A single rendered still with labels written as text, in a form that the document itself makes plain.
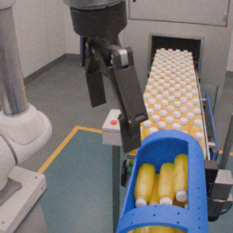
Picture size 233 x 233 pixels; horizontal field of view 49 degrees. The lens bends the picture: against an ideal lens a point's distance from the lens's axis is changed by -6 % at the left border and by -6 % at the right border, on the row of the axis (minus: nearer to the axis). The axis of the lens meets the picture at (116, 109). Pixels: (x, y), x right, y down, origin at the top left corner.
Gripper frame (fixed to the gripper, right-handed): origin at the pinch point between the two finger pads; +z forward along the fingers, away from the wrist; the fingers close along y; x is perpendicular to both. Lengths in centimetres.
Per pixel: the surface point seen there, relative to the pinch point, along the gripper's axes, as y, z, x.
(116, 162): 62, 86, -21
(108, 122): 65, 58, -21
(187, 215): -6.3, 36.7, -15.1
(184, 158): 20, 50, -34
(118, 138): 57, 63, -22
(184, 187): 8, 49, -26
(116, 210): 57, 127, -15
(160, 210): -1.7, 35.3, -9.4
